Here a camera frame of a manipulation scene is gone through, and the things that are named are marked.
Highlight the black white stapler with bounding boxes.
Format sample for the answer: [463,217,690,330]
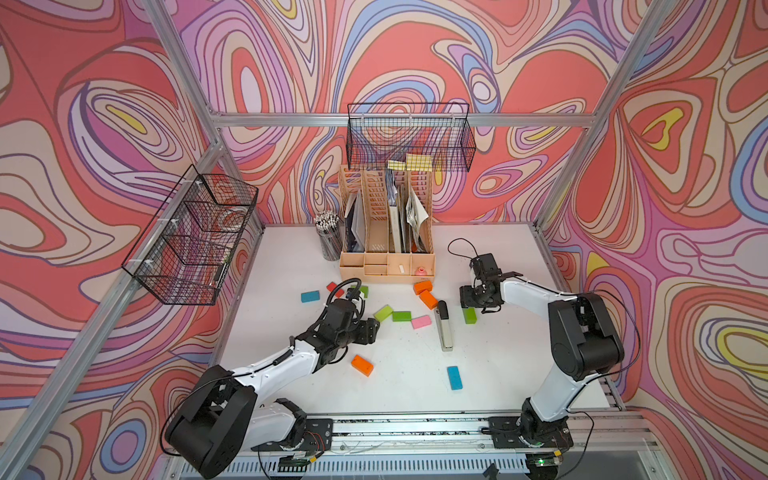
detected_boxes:
[434,300,454,352]

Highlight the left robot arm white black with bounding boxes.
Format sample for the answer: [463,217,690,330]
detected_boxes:
[161,299,380,479]

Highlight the back black wire basket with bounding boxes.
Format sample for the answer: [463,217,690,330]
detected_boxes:
[346,100,477,172]

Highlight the yellow sticky note block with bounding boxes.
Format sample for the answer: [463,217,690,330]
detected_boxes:
[386,153,434,172]

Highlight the green block carried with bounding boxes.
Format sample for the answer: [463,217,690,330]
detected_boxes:
[462,308,478,325]

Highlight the orange block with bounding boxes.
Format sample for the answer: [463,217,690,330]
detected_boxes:
[419,290,439,310]
[350,355,374,377]
[413,280,433,295]

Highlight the pink wooden block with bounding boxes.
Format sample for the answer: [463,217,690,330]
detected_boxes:
[411,315,432,329]

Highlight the orange block front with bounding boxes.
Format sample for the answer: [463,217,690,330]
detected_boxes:
[350,355,374,377]

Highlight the light green block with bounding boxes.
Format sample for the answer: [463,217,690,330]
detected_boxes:
[374,305,394,322]

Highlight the teal block near left wall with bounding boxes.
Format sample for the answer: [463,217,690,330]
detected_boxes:
[301,290,321,303]

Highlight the teal block front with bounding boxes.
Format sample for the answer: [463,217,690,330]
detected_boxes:
[446,366,463,391]

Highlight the orange block lower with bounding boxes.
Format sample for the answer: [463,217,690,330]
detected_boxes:
[419,290,439,310]

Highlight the green block middle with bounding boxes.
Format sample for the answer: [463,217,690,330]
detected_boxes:
[391,311,412,323]

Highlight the beige desk organizer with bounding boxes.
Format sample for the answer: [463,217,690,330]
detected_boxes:
[339,166,436,284]

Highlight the red wooden block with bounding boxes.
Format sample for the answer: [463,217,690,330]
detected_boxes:
[327,282,344,298]

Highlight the black wire basket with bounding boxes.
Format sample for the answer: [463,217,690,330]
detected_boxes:
[121,166,258,306]
[346,100,477,172]

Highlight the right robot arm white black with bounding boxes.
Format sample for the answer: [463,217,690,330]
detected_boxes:
[460,253,625,448]

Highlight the orange block upper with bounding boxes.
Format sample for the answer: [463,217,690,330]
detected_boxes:
[413,280,433,295]

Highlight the clear cup of pencils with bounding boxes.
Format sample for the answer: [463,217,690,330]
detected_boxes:
[314,211,343,261]

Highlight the left black wire basket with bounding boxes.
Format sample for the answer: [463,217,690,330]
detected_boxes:
[121,166,258,306]

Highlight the metal base rail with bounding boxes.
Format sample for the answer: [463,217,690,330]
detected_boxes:
[252,411,656,478]

